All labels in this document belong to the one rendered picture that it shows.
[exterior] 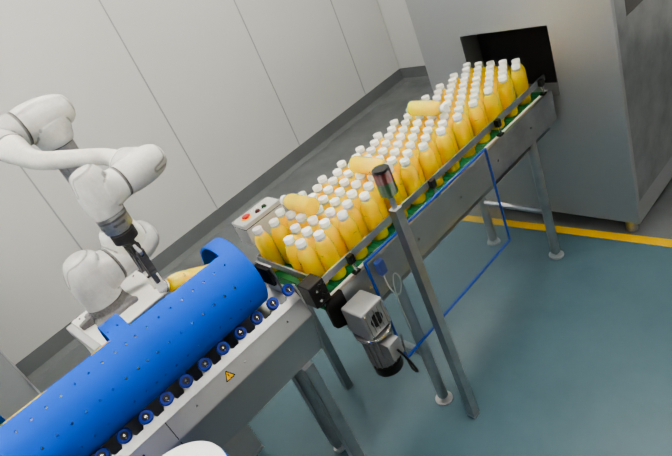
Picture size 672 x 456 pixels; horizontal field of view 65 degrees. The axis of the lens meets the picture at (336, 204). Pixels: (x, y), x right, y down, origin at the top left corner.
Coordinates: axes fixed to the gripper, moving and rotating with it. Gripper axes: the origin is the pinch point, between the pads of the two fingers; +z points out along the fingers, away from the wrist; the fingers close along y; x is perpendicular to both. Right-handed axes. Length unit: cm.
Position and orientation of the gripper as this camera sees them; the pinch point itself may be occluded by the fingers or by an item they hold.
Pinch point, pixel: (155, 280)
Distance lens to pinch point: 179.3
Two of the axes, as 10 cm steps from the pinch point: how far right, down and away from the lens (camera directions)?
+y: 6.3, 1.3, -7.6
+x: 6.8, -5.6, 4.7
